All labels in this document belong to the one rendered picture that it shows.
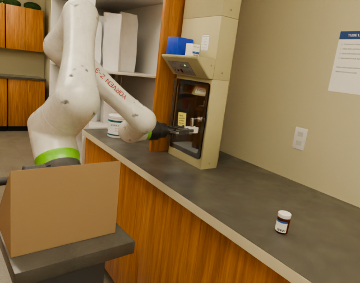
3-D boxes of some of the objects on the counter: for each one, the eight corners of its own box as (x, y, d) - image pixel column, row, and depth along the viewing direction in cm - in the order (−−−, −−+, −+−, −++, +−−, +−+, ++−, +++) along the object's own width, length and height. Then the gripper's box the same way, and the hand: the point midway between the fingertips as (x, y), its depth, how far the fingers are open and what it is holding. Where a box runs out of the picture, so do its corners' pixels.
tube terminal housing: (199, 150, 207) (216, 27, 190) (234, 165, 182) (257, 24, 164) (167, 153, 193) (182, 19, 175) (201, 169, 167) (221, 15, 150)
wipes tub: (121, 133, 229) (123, 113, 225) (129, 138, 218) (131, 116, 215) (104, 134, 221) (105, 113, 218) (111, 138, 211) (112, 116, 207)
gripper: (166, 126, 145) (206, 125, 159) (150, 119, 157) (189, 119, 171) (164, 141, 147) (204, 140, 161) (149, 134, 159) (187, 133, 172)
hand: (190, 129), depth 164 cm, fingers closed, pressing on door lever
